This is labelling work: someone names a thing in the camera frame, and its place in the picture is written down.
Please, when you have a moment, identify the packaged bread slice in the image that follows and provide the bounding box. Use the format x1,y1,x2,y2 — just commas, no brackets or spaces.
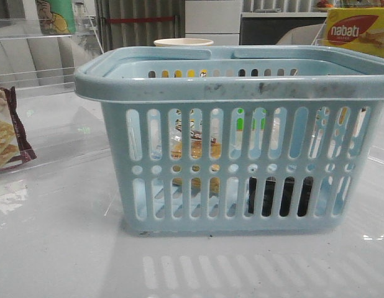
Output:
151,115,222,194

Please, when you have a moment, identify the black tissue pack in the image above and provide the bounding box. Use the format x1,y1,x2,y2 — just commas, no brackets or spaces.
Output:
247,176,313,217

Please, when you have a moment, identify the light blue plastic basket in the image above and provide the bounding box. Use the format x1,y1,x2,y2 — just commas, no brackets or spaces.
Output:
75,45,384,233

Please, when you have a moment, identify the green packaged item behind basket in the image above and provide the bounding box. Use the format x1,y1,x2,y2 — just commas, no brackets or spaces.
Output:
236,108,267,131

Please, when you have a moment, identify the cream paper cup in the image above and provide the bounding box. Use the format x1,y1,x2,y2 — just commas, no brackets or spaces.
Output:
153,38,214,47

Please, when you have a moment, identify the white cabinet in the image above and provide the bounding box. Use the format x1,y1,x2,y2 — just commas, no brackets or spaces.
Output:
185,1,242,45

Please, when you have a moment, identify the clear acrylic display shelf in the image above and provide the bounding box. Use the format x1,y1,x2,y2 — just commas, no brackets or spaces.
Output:
0,17,103,93

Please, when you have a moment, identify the brown wafer snack bag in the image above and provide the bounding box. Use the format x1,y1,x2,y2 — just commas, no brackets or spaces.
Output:
0,87,37,171

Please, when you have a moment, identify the green cartoon snack package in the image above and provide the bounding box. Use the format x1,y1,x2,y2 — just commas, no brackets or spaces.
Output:
35,0,76,35

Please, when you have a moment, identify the yellow nabati wafer box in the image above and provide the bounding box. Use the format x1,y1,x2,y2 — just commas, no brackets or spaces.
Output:
321,7,384,58

